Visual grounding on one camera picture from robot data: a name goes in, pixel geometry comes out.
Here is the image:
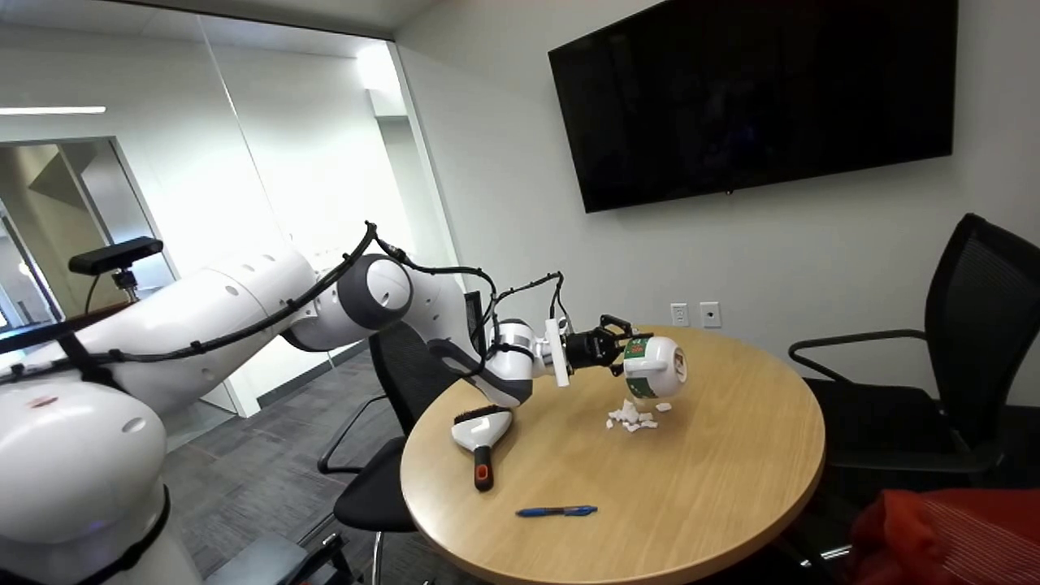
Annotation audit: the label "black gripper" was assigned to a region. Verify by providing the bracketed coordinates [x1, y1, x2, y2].
[561, 314, 634, 370]

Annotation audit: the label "white patterned mug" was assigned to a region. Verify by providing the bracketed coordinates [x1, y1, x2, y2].
[620, 333, 685, 399]

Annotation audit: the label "black office chair left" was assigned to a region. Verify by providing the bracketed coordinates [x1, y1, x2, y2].
[330, 325, 458, 578]

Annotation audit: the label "black wall television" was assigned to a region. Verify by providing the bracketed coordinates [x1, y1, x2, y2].
[548, 0, 958, 211]

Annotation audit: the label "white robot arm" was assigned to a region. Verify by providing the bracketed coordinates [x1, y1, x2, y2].
[0, 235, 620, 585]

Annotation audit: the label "black office chair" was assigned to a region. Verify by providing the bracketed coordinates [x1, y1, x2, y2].
[330, 325, 458, 578]
[787, 213, 1040, 474]

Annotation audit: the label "white paper pieces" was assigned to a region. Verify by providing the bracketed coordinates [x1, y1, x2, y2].
[603, 399, 669, 433]

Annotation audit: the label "white scraper black handle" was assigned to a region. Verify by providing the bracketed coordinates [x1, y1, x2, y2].
[452, 405, 514, 492]

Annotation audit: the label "round wooden table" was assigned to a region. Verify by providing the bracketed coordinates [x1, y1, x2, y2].
[399, 327, 826, 585]

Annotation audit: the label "black camera on stand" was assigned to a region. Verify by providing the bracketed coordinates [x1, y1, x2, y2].
[67, 237, 163, 275]

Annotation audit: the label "white wall outlet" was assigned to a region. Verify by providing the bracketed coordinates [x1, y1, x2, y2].
[700, 299, 720, 327]

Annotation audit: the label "blue pen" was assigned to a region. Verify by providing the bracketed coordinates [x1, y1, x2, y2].
[514, 502, 597, 519]

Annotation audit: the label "red bag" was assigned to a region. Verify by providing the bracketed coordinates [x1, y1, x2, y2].
[844, 488, 1040, 585]

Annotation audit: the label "black office chair right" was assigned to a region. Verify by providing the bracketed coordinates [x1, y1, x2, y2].
[787, 213, 1040, 474]

